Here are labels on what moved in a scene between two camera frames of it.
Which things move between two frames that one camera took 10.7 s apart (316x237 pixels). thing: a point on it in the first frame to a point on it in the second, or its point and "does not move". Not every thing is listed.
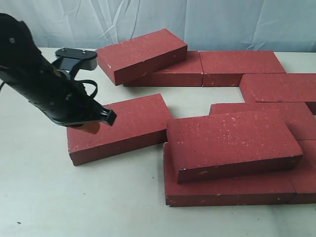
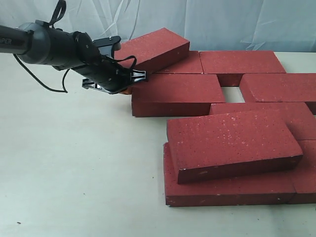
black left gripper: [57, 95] to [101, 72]
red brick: [224, 68] does not move
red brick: [279, 88] does not move
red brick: [127, 60] does not move
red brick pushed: [140, 123] to [177, 95]
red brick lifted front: [215, 146] does not move
